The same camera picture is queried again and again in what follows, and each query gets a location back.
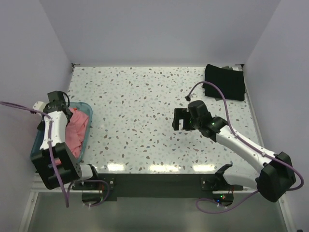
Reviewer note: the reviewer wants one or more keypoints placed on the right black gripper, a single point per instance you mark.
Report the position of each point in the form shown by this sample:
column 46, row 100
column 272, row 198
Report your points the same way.
column 181, row 114

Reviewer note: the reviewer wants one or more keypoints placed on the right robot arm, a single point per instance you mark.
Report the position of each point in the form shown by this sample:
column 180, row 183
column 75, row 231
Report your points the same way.
column 275, row 175

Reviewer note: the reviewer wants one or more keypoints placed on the teal plastic basket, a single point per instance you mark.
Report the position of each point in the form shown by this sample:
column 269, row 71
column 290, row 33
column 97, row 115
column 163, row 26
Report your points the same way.
column 84, row 107

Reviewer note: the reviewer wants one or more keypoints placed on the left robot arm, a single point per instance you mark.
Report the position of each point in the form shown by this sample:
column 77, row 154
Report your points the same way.
column 50, row 155

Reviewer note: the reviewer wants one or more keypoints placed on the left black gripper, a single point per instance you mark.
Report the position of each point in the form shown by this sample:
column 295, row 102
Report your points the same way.
column 72, row 114

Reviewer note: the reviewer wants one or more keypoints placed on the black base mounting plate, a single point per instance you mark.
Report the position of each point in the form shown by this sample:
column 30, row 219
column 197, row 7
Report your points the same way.
column 117, row 186

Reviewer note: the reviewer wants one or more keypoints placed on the pink t-shirt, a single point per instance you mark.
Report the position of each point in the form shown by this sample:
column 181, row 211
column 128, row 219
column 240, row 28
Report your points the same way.
column 75, row 132

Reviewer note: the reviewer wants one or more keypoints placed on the folded black t-shirt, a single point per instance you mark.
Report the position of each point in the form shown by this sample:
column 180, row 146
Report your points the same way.
column 209, row 74

